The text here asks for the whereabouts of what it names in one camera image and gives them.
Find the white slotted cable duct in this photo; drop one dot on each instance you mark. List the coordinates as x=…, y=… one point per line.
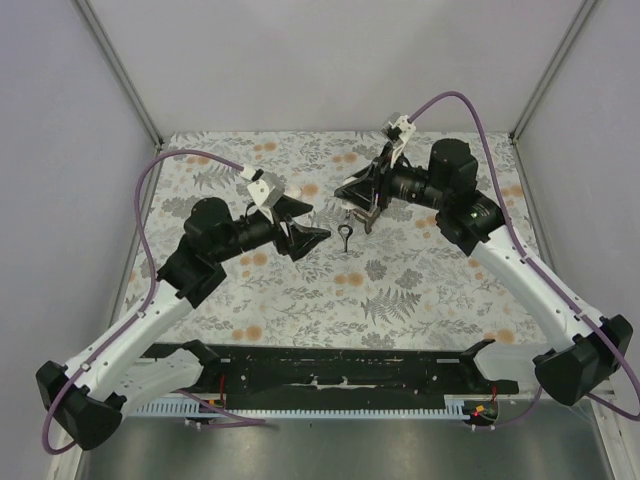
x=437, y=408

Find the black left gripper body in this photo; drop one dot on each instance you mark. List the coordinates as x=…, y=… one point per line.
x=283, y=231

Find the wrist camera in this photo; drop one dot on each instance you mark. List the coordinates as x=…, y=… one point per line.
x=264, y=188
x=398, y=130

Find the aluminium frame post right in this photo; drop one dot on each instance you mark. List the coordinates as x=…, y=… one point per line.
x=574, y=30

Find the aluminium frame post left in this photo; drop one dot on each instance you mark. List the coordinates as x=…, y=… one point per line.
x=119, y=71

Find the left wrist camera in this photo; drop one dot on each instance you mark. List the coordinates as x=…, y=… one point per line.
x=264, y=188

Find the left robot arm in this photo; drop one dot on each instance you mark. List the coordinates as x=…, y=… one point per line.
x=93, y=392

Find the bronze water faucet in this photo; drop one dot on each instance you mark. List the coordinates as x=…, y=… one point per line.
x=367, y=218

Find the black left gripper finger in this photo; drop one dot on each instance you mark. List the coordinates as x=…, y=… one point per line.
x=302, y=239
x=287, y=206

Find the floral patterned table mat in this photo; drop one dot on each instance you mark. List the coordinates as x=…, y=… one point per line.
x=404, y=286

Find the aluminium frame post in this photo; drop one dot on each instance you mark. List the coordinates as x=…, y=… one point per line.
x=574, y=30
x=119, y=71

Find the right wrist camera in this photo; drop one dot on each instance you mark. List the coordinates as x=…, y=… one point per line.
x=398, y=130

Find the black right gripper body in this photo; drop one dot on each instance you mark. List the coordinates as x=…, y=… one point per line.
x=377, y=184

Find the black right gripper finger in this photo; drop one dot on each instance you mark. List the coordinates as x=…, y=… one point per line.
x=359, y=201
x=357, y=187

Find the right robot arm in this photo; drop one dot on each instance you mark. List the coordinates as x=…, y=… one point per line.
x=582, y=348

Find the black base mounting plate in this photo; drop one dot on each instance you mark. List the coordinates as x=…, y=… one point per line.
x=250, y=370

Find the white elbow fitting left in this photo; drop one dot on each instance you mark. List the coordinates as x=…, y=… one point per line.
x=293, y=191

